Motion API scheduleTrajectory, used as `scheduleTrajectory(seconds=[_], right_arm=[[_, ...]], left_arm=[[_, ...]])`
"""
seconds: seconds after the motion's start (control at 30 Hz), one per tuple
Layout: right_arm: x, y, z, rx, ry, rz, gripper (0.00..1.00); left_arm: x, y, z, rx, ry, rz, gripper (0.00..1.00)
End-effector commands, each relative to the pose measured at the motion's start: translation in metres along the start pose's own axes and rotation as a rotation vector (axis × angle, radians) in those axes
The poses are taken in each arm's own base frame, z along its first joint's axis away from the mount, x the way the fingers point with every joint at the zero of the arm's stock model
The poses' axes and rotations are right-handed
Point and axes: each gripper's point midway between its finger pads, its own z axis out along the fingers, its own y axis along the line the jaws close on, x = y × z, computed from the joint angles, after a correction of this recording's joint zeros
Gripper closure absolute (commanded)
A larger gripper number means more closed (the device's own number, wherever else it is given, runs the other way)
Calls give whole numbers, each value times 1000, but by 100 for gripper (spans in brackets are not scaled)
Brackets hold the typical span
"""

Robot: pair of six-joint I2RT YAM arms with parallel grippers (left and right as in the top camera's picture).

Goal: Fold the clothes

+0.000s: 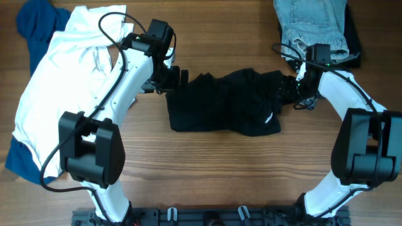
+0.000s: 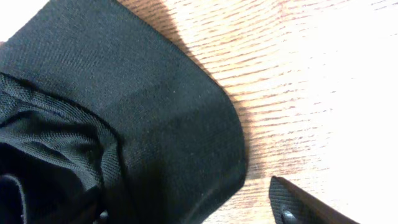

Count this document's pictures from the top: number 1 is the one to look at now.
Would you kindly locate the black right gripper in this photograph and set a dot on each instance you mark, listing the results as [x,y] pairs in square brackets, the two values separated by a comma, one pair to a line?
[285,91]

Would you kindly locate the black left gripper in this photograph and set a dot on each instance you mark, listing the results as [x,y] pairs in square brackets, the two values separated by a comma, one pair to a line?
[173,83]

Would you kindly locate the black t-shirt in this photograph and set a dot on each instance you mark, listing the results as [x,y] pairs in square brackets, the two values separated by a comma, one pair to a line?
[243,101]

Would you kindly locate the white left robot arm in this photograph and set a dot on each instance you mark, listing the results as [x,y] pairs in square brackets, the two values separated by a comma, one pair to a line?
[91,148]

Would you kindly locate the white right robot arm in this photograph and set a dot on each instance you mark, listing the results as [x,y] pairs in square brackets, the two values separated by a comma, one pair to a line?
[367,151]

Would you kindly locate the black folded garment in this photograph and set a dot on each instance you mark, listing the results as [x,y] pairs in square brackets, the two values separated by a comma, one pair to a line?
[353,44]

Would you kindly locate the light blue jeans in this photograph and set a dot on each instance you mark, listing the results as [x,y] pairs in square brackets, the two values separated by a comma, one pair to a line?
[314,25]

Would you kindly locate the white t-shirt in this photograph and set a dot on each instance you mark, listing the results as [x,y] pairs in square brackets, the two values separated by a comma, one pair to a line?
[73,76]

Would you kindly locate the blue t-shirt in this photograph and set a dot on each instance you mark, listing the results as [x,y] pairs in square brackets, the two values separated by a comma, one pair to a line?
[36,22]

